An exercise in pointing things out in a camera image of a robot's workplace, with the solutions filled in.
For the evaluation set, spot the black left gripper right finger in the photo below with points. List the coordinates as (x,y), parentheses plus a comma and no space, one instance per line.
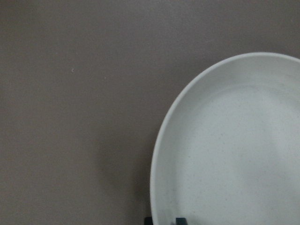
(181,221)

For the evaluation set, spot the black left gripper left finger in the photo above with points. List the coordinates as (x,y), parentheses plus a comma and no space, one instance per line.
(148,221)

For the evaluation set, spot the round cream plate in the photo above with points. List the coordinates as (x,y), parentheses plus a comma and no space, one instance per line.
(228,150)

